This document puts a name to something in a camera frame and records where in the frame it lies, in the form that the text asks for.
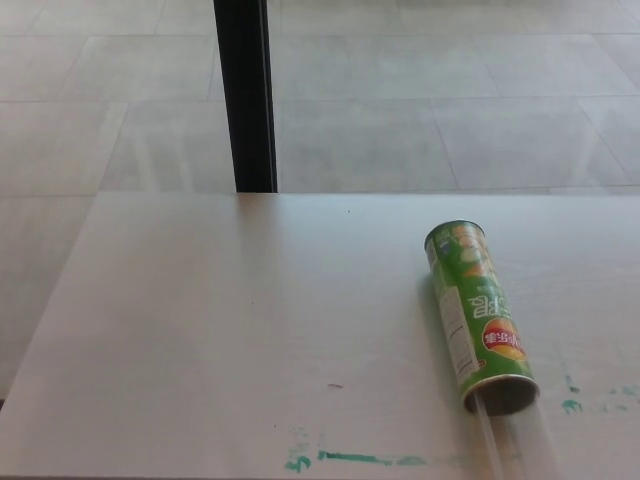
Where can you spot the clear plastic chips tray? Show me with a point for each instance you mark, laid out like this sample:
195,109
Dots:
525,445

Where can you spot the black vertical post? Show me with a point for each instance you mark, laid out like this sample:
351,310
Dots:
246,100

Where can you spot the green chips can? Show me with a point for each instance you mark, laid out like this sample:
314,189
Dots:
492,310

